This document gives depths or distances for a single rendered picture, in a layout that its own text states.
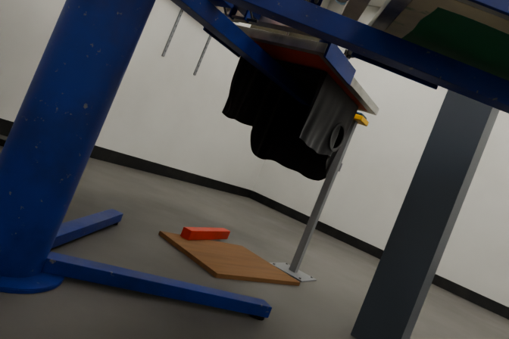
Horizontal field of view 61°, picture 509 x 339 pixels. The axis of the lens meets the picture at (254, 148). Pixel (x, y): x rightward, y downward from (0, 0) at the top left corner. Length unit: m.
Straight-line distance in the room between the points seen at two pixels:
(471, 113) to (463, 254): 3.46
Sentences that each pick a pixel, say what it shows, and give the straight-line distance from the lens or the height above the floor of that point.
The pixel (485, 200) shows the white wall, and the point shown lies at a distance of 5.27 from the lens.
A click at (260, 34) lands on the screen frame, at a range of 1.78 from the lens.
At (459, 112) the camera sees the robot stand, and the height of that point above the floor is 0.98.
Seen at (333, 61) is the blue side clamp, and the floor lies 0.95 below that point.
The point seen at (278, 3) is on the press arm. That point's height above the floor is 0.89.
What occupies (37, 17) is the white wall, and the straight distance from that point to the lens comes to 3.45.
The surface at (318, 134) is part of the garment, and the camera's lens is 1.96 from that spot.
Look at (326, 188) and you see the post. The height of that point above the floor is 0.51.
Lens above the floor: 0.50
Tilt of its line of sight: 2 degrees up
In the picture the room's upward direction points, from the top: 22 degrees clockwise
